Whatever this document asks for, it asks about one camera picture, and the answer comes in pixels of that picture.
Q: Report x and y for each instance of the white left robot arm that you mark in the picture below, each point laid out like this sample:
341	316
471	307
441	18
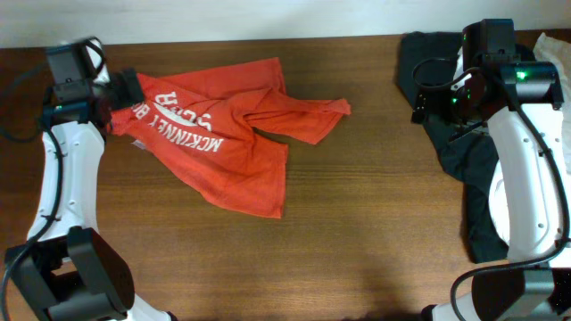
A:
65	270

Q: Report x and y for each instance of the black garment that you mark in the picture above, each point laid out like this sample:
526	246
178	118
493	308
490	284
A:
471	159

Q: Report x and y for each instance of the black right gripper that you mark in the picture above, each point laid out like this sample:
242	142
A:
435	108

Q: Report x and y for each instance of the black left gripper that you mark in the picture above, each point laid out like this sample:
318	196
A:
127	88

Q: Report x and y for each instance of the red t-shirt white print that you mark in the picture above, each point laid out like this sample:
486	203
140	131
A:
205	127

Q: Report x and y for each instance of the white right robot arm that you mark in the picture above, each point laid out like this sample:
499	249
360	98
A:
521	106

